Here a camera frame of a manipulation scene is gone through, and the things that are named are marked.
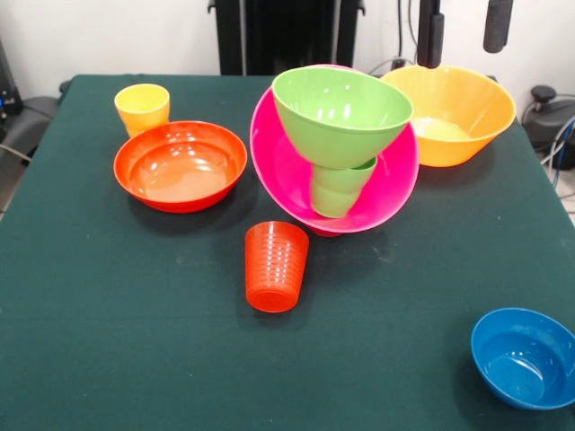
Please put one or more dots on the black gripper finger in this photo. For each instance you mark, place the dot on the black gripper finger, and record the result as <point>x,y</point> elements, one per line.
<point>498,27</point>
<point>430,36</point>

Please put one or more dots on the large orange bowl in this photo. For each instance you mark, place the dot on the large orange bowl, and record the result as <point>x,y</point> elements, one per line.
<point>471,108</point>

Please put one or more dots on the light green bowl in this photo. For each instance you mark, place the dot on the light green bowl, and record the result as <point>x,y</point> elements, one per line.
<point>337,121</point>

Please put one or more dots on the green cup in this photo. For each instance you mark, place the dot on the green cup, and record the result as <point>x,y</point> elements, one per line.
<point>334,193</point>

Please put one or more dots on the large pink bowl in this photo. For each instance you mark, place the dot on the large pink bowl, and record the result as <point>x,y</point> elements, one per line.
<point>278,170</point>

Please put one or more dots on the orange-red ribbed cup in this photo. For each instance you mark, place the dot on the orange-red ribbed cup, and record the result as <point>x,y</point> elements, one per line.
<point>276,269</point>

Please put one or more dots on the small dark blue bowl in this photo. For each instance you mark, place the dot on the small dark blue bowl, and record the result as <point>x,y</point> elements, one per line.
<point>521,359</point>

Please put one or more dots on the red shallow bowl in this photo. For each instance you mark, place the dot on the red shallow bowl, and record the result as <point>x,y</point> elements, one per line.
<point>179,173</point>

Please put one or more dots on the yellow cup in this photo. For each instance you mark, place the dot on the yellow cup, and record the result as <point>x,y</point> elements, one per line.
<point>141,112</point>

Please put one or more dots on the dark green tablecloth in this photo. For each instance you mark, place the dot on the dark green tablecloth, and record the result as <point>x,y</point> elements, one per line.
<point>179,359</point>

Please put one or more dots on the black equipment box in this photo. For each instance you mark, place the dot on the black equipment box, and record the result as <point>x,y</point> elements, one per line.
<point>6,90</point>

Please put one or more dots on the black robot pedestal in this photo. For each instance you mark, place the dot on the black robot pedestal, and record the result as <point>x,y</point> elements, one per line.
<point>287,36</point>

